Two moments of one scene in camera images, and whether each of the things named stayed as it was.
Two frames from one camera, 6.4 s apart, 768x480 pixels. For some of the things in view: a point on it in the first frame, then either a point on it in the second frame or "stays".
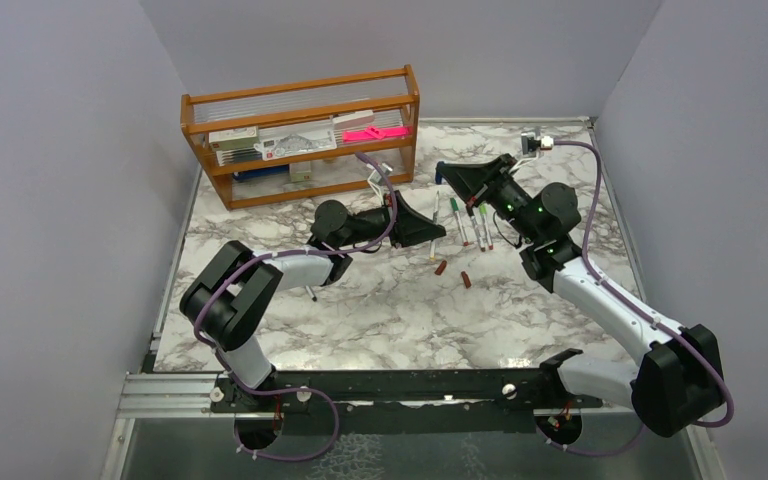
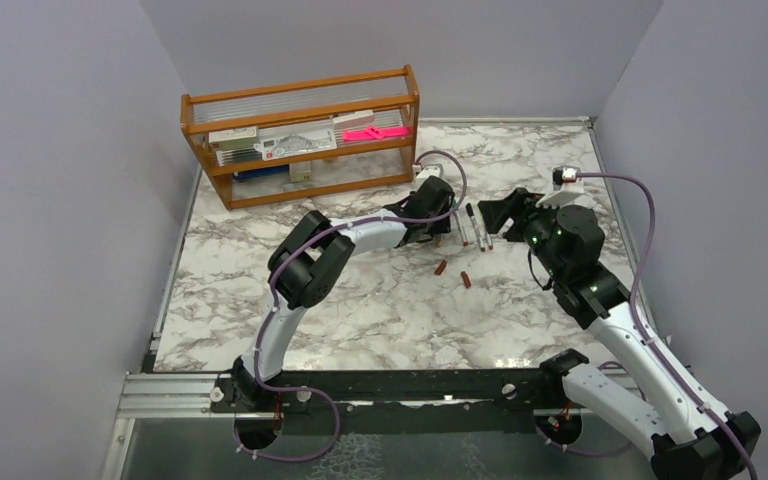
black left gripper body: [368, 225] -> [435, 227]
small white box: [300, 172] stays
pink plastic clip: [372, 132] stays
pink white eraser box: [357, 118] stays
